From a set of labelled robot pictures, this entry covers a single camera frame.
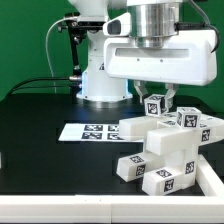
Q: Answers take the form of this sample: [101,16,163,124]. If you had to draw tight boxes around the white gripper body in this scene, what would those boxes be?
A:
[104,31,217,86]

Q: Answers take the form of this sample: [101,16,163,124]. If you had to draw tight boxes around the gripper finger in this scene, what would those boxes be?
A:
[134,80,148,104]
[163,83,179,112]

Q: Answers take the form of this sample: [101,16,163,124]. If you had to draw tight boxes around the white chair backrest part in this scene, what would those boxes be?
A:
[119,113,224,156]

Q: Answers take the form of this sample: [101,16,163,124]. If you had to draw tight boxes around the white chair seat part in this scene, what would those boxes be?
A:
[161,146,198,189]

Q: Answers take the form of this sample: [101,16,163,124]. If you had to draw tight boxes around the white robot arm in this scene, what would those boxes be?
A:
[68,0,220,109]

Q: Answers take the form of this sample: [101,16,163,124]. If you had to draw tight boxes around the white base tag plate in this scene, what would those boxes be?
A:
[58,123,144,144]

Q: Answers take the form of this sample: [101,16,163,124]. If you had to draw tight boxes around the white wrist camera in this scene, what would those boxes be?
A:
[103,12,131,37]

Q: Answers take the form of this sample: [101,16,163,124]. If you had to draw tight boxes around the grey camera cable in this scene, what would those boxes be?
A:
[44,17,80,95]

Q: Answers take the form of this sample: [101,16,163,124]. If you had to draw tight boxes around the black cables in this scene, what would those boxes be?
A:
[4,75,83,98]

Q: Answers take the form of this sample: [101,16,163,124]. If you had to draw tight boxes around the white L-shaped border wall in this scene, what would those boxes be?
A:
[0,156,224,224]

